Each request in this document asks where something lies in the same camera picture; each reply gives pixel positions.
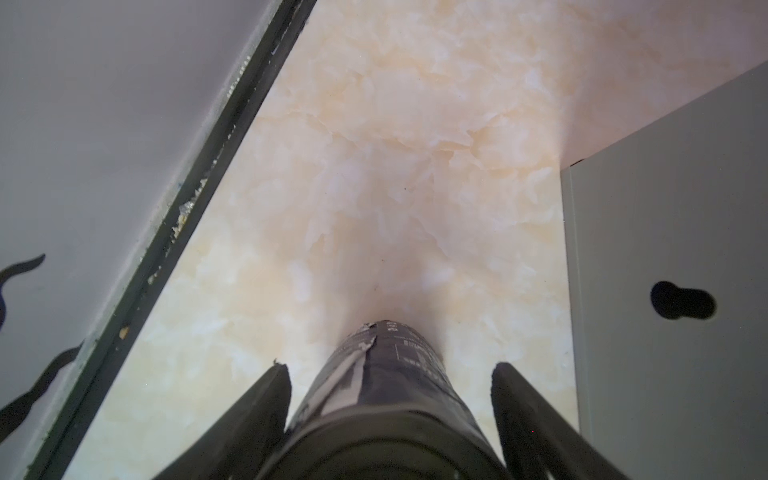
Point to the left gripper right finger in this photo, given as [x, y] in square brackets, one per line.
[536, 441]

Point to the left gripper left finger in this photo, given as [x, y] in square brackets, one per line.
[240, 441]

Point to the dark red labelled can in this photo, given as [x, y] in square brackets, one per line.
[382, 407]

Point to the grey metal cabinet box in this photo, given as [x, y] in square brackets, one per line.
[666, 239]

